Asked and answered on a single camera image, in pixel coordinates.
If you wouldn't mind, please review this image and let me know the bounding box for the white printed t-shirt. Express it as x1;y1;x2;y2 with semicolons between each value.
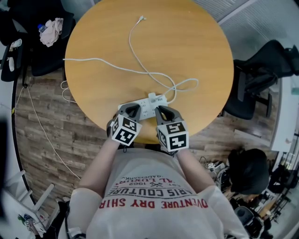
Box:
58;148;251;239

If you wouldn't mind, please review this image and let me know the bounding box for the white power strip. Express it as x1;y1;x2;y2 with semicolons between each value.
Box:
118;97;169;121

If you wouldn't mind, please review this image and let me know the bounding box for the white charger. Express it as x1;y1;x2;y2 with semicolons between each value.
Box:
148;92;160;104

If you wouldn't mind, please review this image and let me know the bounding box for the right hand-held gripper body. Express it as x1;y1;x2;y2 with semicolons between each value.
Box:
154;105;189;152

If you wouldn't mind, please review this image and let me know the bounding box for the person's left forearm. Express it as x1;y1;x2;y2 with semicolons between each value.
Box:
78;137;125;197

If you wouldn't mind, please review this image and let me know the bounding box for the pale pink crumpled cloth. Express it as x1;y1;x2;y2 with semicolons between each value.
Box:
39;18;64;48

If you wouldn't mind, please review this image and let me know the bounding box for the white charger cable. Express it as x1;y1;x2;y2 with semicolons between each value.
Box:
128;15;199;97

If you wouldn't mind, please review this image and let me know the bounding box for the thin white floor cable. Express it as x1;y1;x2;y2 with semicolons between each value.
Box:
13;85;82;181

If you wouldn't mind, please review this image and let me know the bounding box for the person's right forearm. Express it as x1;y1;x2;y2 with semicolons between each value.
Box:
174;148;217;195

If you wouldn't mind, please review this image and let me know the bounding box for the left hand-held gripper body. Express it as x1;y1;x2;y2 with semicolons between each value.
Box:
107;103;143;147

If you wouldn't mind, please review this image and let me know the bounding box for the white power strip cord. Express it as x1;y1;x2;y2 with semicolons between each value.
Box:
60;57;177;104

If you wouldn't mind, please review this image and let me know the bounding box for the black mesh office chair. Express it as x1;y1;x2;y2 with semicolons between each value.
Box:
222;39;299;121

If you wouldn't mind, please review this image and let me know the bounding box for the white stool frame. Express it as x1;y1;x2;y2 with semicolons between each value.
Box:
6;169;56;219

